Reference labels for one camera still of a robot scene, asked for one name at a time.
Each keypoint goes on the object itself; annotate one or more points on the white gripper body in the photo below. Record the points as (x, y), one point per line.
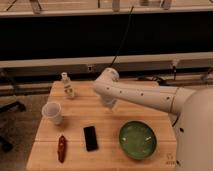
(109, 102)

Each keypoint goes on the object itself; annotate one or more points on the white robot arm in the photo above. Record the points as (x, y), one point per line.
(193, 107)

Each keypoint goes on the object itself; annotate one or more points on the green ceramic bowl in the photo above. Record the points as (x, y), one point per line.
(137, 140)

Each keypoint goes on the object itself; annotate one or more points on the black smartphone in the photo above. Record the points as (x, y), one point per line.
(90, 138)

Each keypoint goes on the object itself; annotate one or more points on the small clear plastic bottle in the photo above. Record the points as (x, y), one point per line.
(68, 89)

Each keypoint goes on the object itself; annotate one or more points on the white plastic cup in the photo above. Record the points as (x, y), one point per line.
(52, 111)

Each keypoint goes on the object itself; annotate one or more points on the red-brown snack bar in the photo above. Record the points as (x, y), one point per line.
(61, 149)

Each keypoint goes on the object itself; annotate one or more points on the black office chair base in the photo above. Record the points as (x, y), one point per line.
(6, 145)

